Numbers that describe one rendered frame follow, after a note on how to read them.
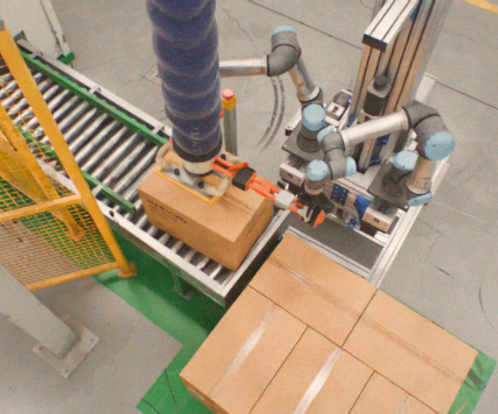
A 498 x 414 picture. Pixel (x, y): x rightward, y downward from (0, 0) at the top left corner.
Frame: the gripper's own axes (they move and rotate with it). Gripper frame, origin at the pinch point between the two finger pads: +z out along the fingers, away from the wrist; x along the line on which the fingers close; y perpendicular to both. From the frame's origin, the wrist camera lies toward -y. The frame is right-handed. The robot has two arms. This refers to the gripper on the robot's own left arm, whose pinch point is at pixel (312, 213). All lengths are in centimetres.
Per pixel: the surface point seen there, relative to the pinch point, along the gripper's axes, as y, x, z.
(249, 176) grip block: 33.3, 0.0, -1.5
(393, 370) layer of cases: -67, 19, 71
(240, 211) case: 36.7, 2.9, 30.9
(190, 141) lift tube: 57, 10, -22
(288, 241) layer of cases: 16, -14, 71
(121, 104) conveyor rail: 157, -36, 66
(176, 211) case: 65, 20, 33
